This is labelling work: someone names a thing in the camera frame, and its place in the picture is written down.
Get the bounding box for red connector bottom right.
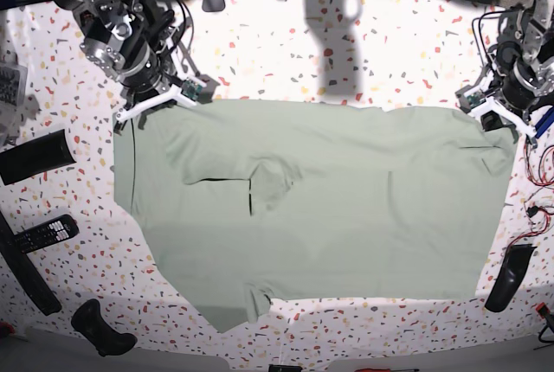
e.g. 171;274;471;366
536;303;549;317

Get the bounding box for red and black wires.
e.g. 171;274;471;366
504;129;554;256

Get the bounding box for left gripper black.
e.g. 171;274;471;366
480;64;550;131

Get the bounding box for blue plastic clamp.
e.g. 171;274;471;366
535;106;554;138

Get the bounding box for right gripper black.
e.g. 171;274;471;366
113;47;176;135

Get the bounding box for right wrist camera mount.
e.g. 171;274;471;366
113;43;207;126

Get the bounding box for small clear plastic container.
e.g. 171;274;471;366
0;106;19;147

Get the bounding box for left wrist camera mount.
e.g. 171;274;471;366
455;79;537;144

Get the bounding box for light green T-shirt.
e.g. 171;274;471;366
113;100;516;332

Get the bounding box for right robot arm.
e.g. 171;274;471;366
53;0;197;131

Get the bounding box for black remote control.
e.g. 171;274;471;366
14;214;80;253

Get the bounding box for black curved pad right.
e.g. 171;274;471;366
485;244;536;313

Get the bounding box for black small tool bottom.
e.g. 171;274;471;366
267;364;303;372

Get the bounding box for long black bar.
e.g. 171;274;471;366
1;215;61;316

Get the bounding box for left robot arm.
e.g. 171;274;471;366
460;0;553;138

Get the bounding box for red object bottom left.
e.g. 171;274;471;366
0;323;15;337

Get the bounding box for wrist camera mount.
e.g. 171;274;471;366
113;43;207;126
455;79;537;144

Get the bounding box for clear plastic parts box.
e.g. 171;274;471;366
0;62;28;108

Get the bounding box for black game controller grip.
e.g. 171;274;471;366
71;298;138;356

